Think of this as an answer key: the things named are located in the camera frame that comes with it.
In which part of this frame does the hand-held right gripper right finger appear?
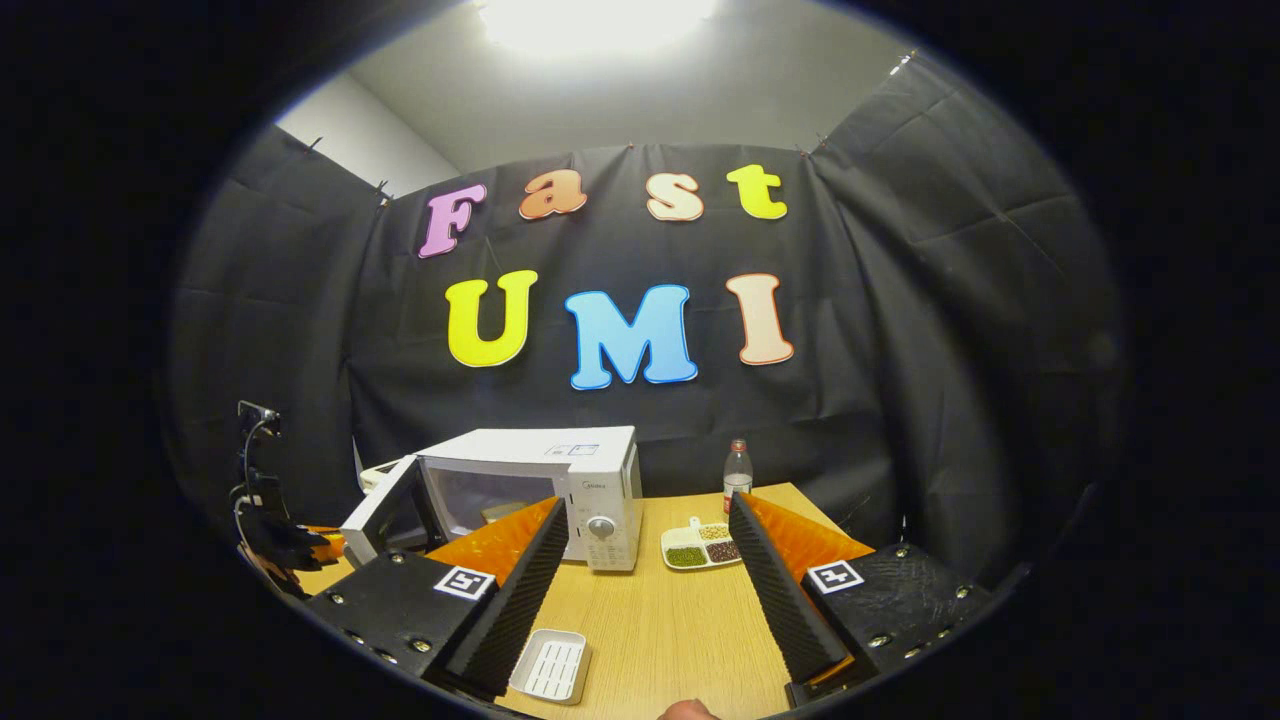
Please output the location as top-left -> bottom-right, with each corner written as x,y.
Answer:
727,492 -> 993,691

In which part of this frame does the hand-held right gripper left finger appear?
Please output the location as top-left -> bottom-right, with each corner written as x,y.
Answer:
305,497 -> 569,699

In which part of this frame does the white microwave oven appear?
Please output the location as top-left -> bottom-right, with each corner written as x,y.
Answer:
340,427 -> 644,573

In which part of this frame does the white ribbed tray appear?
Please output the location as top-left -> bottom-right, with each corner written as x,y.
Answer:
508,628 -> 591,706

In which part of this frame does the white divided dish of beans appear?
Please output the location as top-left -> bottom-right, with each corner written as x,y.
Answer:
661,516 -> 743,572

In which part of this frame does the clear red label water bottle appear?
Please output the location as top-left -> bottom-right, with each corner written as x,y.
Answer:
723,439 -> 754,516

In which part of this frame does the black backdrop cloth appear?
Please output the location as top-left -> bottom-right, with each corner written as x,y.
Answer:
165,50 -> 1126,591

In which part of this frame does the large ceiling light panel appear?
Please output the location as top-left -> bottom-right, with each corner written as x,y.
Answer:
478,0 -> 721,56

